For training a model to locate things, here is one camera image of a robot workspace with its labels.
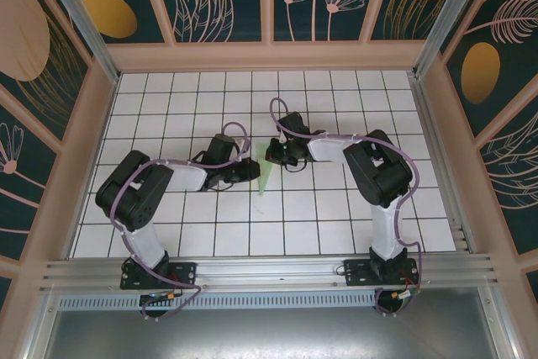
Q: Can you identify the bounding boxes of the light green cloth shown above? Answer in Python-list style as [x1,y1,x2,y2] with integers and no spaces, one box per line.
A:
[253,142,274,198]

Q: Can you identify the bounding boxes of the grey metal shelf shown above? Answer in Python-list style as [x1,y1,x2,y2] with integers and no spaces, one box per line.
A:
[41,308,504,359]

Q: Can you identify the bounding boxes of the long aluminium mounting rail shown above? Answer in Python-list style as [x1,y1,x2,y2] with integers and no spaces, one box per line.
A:
[40,252,499,293]

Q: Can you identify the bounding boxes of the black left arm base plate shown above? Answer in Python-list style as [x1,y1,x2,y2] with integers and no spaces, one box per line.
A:
[120,261,198,291]

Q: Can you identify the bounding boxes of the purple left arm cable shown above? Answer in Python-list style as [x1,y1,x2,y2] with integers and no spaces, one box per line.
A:
[109,122,253,321]

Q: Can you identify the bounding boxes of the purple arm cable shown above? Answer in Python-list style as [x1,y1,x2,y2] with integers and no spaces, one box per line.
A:
[109,122,253,321]
[269,97,424,319]

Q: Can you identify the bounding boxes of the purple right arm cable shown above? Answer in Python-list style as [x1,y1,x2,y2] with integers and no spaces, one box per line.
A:
[269,97,424,319]

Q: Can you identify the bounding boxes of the slotted grey cable duct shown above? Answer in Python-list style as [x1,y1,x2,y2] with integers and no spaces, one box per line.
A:
[57,293,379,310]

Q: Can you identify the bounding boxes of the aluminium side rail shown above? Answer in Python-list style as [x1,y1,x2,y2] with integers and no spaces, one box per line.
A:
[409,75,478,256]

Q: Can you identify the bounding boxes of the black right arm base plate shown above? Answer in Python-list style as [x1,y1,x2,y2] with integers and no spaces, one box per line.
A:
[343,258,421,287]

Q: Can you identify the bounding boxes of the aluminium frame post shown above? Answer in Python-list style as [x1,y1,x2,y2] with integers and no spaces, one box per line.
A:
[33,0,123,85]
[411,0,493,79]

